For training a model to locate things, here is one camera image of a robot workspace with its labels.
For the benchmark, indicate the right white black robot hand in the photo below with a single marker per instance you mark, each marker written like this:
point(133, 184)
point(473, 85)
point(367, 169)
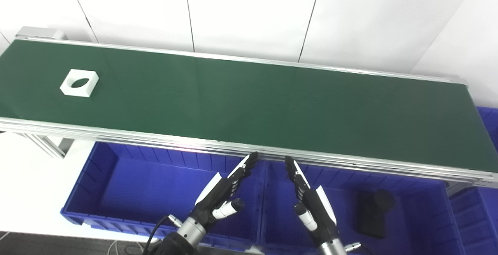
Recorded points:
point(317, 208)

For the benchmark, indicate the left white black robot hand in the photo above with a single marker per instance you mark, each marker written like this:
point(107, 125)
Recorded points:
point(223, 192)

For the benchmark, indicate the white square part with hole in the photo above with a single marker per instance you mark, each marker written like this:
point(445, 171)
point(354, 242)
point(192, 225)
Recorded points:
point(66, 89)

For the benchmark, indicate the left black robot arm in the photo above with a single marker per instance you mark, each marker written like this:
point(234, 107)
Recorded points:
point(179, 243)

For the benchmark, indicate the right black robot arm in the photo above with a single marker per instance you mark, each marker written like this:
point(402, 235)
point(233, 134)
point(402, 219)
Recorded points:
point(332, 249)

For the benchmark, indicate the black plastic part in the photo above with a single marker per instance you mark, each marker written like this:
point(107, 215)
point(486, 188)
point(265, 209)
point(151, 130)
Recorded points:
point(371, 216)

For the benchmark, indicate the empty blue plastic bin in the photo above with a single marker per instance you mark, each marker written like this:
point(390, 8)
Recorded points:
point(136, 185)

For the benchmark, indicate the green conveyor belt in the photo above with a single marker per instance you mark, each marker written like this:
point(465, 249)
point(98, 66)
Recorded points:
point(116, 132)
point(249, 103)

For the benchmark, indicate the blue bin holding black part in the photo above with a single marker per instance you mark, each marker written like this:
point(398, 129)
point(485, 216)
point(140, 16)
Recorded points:
point(412, 224)

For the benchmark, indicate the blue bin at conveyor end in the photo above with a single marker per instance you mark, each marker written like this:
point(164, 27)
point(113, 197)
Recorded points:
point(478, 224)

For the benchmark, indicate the aluminium conveyor support leg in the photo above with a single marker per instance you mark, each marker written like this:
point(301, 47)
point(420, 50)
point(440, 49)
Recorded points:
point(50, 148)

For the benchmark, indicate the grey conveyor end housing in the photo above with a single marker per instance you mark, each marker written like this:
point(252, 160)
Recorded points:
point(39, 32)

